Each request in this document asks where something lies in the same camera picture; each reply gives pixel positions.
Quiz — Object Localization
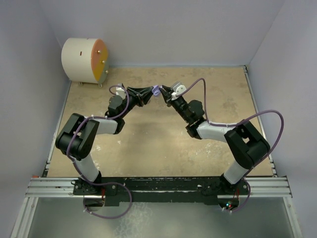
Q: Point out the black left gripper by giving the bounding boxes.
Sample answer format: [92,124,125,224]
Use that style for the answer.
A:
[119,87,154,119]

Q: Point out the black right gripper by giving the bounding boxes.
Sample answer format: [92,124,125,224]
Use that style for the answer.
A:
[159,85,191,123]

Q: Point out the purple earbud charging case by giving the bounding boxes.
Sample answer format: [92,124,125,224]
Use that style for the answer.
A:
[152,85,161,97]

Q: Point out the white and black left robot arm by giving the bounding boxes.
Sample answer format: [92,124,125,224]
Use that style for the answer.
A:
[55,84,154,194]

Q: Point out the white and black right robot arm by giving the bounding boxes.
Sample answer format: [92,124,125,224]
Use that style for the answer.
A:
[159,85,270,194]

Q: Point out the white cylinder with orange face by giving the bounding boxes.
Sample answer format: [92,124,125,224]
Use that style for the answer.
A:
[61,38,109,87]

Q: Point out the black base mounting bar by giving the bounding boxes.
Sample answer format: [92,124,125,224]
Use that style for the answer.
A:
[71,176,251,208]

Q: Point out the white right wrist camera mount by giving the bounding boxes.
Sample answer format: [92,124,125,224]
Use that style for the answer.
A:
[171,82,186,100]

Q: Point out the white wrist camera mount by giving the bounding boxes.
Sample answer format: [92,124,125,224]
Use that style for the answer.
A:
[115,83,127,100]
[171,82,186,100]

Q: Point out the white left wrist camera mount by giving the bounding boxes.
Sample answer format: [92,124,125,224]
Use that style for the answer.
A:
[115,83,127,100]

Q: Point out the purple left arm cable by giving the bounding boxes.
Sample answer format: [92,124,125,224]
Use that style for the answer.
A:
[67,85,133,219]

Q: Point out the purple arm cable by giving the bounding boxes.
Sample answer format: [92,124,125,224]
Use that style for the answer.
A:
[67,85,133,219]
[177,78,285,213]

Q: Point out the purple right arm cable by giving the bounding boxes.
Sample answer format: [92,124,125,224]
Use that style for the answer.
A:
[177,78,285,213]

